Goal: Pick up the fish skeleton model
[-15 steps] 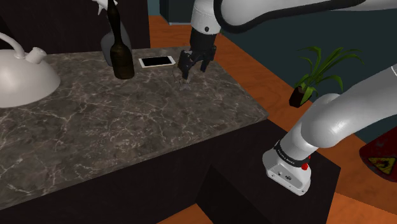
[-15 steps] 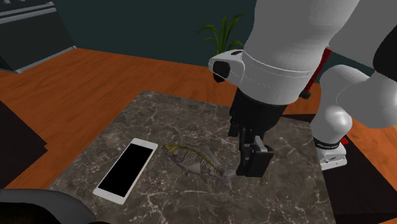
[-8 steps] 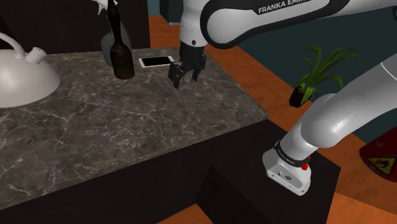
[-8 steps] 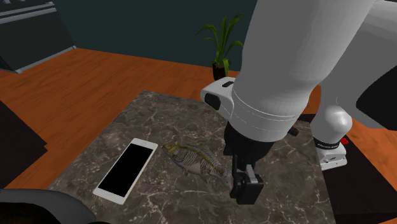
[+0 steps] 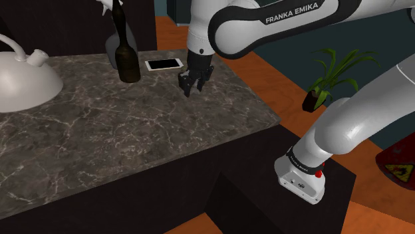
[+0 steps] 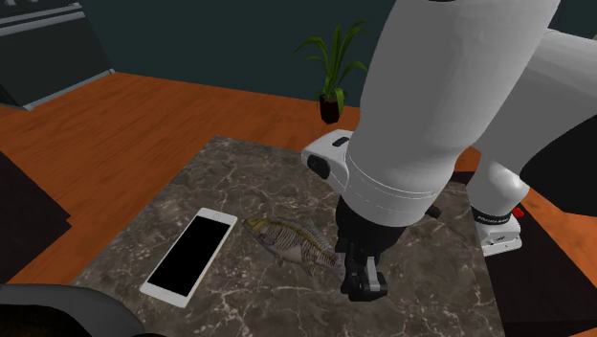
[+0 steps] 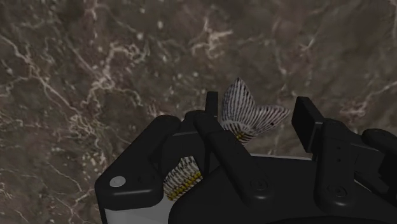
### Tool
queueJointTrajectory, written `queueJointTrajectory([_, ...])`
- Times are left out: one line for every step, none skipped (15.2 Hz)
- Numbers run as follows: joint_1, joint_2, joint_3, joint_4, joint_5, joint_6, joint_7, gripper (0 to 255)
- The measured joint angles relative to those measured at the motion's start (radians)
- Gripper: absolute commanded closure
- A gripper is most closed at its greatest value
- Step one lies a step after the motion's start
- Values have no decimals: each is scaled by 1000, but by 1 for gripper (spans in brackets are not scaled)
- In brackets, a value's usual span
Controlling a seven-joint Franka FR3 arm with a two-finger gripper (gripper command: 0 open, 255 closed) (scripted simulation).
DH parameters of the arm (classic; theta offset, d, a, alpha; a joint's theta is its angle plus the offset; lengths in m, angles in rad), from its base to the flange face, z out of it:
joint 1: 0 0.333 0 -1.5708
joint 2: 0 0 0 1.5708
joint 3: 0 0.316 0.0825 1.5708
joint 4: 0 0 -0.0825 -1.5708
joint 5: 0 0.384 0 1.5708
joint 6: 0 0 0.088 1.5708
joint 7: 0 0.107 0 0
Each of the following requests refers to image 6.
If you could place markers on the dark robot stand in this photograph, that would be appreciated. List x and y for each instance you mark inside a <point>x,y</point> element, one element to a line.
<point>536,289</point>

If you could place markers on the brown marble top table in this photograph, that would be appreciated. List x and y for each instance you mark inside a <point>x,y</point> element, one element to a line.
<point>233,172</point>

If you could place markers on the green potted plant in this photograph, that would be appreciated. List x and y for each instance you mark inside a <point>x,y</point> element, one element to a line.
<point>332,100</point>

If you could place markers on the white smartphone black screen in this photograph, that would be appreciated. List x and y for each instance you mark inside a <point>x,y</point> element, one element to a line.
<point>189,256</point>

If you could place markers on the dark brown furniture block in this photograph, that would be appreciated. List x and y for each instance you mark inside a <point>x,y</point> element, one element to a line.
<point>23,224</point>

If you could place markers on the striped grey yellow fish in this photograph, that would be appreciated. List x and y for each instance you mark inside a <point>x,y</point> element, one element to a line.
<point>291,242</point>

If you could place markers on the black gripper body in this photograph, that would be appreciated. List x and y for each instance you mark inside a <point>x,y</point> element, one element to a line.
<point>364,231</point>

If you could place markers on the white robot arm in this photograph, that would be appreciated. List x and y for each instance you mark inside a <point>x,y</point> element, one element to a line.
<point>443,93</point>

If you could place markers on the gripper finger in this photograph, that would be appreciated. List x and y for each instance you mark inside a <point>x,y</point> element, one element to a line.
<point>377,280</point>
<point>354,277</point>

